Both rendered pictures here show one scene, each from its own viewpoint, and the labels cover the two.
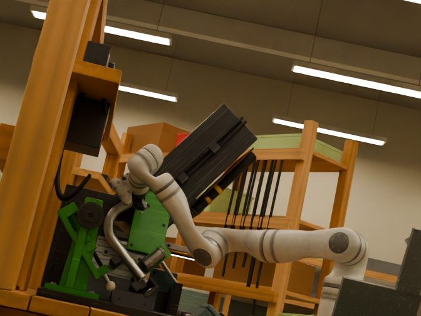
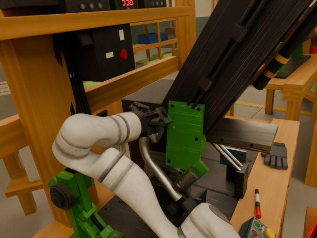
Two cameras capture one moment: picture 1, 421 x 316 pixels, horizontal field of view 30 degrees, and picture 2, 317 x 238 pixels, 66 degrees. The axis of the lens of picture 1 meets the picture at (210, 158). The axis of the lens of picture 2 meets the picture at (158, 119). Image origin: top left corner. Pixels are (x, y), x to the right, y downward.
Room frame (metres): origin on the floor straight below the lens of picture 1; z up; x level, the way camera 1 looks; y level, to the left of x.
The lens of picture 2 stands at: (1.98, -0.23, 1.52)
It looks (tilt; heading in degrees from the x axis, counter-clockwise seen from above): 23 degrees down; 41
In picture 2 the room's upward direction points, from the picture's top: 6 degrees counter-clockwise
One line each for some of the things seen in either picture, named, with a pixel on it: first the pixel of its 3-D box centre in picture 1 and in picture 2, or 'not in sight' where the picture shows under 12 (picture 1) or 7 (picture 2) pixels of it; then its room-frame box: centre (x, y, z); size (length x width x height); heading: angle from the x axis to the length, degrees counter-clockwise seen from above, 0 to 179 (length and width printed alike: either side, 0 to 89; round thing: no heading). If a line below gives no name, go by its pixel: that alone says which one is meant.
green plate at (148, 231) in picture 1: (149, 223); (188, 131); (2.56, 0.15, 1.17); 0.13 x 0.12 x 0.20; 7
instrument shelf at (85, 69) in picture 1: (77, 103); (108, 18); (2.59, 0.48, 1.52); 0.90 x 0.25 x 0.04; 7
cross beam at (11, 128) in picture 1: (24, 178); (101, 95); (2.58, 0.59, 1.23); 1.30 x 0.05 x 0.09; 7
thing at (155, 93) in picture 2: (81, 243); (164, 127); (2.71, 0.37, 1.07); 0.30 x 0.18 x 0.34; 7
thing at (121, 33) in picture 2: (86, 126); (103, 51); (2.49, 0.41, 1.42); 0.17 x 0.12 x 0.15; 7
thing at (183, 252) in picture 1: (152, 245); (216, 129); (2.71, 0.13, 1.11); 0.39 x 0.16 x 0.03; 97
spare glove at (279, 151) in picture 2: (180, 313); (273, 154); (2.97, -0.02, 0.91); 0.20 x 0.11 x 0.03; 14
